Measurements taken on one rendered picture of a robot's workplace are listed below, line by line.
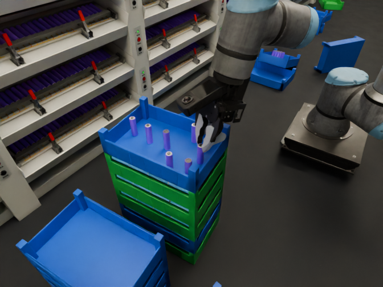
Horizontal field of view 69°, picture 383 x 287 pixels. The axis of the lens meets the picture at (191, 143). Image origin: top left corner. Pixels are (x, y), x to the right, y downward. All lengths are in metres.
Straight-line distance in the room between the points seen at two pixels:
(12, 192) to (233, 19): 0.97
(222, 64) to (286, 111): 1.16
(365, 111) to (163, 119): 0.75
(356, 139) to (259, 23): 0.96
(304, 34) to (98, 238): 0.72
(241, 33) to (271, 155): 0.92
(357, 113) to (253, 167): 0.47
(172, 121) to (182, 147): 0.11
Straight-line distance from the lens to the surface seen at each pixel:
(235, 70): 0.59
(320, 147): 1.33
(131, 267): 0.79
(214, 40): 1.87
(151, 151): 0.80
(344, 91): 1.28
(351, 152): 1.36
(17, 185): 1.20
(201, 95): 0.61
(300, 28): 0.66
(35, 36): 1.11
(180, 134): 0.85
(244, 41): 0.58
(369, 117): 1.22
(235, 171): 1.30
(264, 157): 1.39
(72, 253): 0.85
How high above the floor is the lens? 0.95
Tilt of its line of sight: 42 degrees down
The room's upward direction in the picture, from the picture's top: straight up
